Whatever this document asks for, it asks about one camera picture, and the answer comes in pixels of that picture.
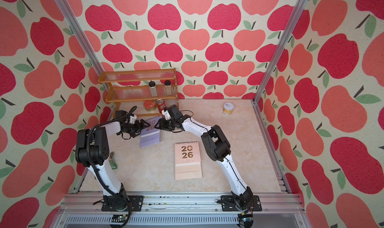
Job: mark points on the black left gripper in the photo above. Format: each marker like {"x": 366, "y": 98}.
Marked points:
{"x": 138, "y": 127}

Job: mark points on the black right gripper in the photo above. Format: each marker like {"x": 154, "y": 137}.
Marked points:
{"x": 162, "y": 122}

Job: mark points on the purple calendar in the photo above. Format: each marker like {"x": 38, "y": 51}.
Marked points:
{"x": 154, "y": 136}

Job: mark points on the pink calendar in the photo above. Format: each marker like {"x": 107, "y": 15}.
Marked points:
{"x": 187, "y": 161}

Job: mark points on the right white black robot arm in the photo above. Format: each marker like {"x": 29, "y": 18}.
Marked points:
{"x": 218, "y": 149}

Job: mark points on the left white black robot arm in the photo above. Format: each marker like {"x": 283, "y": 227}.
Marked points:
{"x": 93, "y": 152}

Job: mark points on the red soda can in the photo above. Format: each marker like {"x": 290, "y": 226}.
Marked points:
{"x": 161, "y": 105}

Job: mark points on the round red gold tin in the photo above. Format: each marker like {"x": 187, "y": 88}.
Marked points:
{"x": 150, "y": 105}

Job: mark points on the wooden three-tier shelf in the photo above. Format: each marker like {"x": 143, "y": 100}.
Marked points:
{"x": 130, "y": 88}

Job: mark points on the right clear spice jar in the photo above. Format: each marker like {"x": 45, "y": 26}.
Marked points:
{"x": 168, "y": 87}

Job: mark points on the clear spice jar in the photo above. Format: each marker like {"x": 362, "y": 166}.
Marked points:
{"x": 153, "y": 89}
{"x": 168, "y": 87}

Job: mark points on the left clear spice jar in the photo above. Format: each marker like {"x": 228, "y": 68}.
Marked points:
{"x": 153, "y": 89}

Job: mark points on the green orange snack bag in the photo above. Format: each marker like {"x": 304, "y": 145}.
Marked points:
{"x": 112, "y": 162}

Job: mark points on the small gold white can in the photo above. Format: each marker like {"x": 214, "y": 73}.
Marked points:
{"x": 228, "y": 108}

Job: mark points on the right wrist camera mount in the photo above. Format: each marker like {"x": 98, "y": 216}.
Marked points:
{"x": 172, "y": 112}

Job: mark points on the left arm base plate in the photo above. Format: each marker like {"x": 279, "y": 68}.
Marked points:
{"x": 125, "y": 204}

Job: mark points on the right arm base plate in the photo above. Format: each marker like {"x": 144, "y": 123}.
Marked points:
{"x": 228, "y": 204}

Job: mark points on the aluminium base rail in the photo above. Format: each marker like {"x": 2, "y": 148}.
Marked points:
{"x": 180, "y": 210}

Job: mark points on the left aluminium corner post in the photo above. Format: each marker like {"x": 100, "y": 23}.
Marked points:
{"x": 66, "y": 10}

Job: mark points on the aluminium corner post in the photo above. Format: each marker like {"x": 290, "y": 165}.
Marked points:
{"x": 66, "y": 10}
{"x": 285, "y": 37}

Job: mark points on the right aluminium corner post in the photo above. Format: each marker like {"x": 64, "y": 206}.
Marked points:
{"x": 285, "y": 37}

